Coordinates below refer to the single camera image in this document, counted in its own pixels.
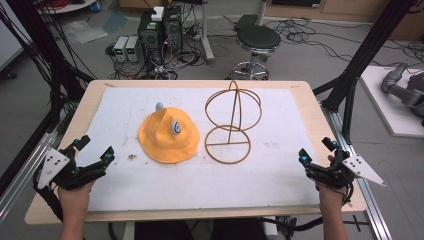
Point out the grey power supply unit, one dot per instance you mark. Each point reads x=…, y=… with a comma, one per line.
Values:
x=132, y=49
x=120, y=48

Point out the grey desk leg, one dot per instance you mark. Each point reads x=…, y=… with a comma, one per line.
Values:
x=207, y=36

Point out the white table mat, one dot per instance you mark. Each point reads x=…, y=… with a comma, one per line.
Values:
x=200, y=188

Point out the white box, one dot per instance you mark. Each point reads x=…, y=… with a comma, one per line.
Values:
x=157, y=13

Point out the black round stool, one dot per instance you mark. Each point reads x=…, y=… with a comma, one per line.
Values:
x=258, y=38

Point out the person's left hand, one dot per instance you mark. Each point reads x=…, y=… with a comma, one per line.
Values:
x=74, y=198

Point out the blue tape roll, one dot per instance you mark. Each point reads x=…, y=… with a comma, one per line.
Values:
x=95, y=6

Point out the yellow bucket hat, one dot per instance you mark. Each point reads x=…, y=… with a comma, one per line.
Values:
x=160, y=138

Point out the black metal frame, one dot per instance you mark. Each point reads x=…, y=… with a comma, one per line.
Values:
x=366, y=50
x=43, y=50

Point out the white board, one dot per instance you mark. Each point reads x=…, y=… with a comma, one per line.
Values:
x=383, y=103

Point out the black computer tower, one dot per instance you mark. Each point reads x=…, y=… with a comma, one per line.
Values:
x=150, y=40
x=173, y=28

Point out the person's right hand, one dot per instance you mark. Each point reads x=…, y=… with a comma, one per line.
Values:
x=331, y=199

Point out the person's dark trousers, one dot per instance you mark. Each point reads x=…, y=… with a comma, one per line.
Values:
x=200, y=230

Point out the aluminium rail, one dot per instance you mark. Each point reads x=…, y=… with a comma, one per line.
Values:
x=363, y=200
x=23, y=180

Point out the clear plastic sheet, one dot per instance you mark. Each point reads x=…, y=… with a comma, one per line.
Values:
x=85, y=31

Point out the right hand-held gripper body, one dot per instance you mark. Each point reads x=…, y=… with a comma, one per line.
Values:
x=333, y=175

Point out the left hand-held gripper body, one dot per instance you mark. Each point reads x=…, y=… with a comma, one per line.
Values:
x=66, y=175

